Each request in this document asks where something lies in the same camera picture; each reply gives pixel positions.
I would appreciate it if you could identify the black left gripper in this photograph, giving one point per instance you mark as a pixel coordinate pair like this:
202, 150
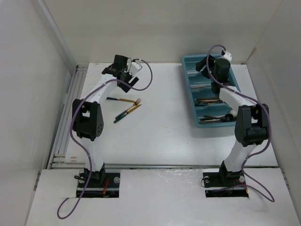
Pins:
130, 80

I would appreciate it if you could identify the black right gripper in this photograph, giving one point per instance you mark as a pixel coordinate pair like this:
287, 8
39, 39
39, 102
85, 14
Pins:
200, 64

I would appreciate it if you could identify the copper fork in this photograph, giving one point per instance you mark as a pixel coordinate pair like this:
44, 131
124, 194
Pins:
206, 101

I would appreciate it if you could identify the green handled gold fork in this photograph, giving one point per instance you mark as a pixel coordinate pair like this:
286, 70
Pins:
136, 102

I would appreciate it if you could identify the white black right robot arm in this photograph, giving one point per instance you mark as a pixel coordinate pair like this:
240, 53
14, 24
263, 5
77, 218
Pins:
251, 122

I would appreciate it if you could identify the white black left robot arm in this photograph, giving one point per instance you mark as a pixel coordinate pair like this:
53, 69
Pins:
87, 116

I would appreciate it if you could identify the copper chopstick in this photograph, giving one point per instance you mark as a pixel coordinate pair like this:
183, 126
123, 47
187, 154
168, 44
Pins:
199, 87

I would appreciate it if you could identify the blue plastic cutlery tray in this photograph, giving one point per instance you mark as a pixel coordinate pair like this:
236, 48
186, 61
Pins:
194, 78

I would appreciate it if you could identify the black spoon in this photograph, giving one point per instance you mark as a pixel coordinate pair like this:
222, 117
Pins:
226, 118

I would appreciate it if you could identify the white ceramic spoon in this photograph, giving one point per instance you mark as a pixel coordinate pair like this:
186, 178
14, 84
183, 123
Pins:
234, 113

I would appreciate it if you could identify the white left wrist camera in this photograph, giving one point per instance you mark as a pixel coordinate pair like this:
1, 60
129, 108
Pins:
134, 68

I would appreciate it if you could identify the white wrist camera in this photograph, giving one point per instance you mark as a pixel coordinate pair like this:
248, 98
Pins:
226, 55
134, 68

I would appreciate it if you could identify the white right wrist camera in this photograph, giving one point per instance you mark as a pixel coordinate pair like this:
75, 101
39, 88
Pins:
226, 55

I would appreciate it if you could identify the aluminium frame rail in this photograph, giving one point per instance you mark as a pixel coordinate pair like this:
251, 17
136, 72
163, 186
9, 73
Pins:
62, 136

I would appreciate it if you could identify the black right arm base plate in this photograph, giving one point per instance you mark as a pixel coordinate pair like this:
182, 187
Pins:
218, 187

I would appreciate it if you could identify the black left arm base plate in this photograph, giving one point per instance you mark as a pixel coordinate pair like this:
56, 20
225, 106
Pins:
108, 188

